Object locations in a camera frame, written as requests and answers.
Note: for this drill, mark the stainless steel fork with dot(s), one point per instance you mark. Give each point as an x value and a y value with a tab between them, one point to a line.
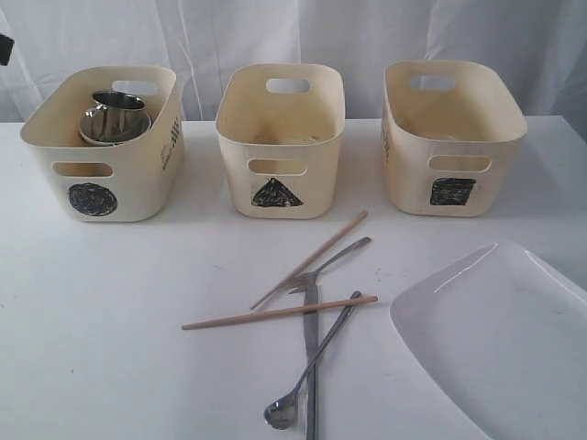
305	281

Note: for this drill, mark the cream bin with triangle mark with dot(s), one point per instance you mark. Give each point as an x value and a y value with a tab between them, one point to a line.
279	129

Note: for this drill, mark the stainless steel knife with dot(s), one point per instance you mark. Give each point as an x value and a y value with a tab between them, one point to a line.
311	321

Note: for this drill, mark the stainless steel mug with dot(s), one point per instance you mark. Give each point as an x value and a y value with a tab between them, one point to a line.
118	101
116	120

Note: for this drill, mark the cream bin with square mark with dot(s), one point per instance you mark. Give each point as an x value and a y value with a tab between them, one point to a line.
450	132

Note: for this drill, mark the long stainless steel spoon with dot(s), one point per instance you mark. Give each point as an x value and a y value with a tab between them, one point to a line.
282	414

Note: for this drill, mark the lower wooden chopstick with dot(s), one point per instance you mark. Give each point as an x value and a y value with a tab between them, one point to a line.
255	317

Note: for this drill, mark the white curtain backdrop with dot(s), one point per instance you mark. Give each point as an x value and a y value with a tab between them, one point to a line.
537	47

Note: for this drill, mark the white ceramic bowl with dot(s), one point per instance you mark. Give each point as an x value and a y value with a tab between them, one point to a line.
92	130

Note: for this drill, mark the cream bin with circle mark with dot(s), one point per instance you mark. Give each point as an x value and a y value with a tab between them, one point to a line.
127	182

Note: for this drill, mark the white rectangular plate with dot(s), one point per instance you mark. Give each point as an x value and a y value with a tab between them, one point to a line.
503	335

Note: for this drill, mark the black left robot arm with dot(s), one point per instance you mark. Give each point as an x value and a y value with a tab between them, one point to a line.
6	48

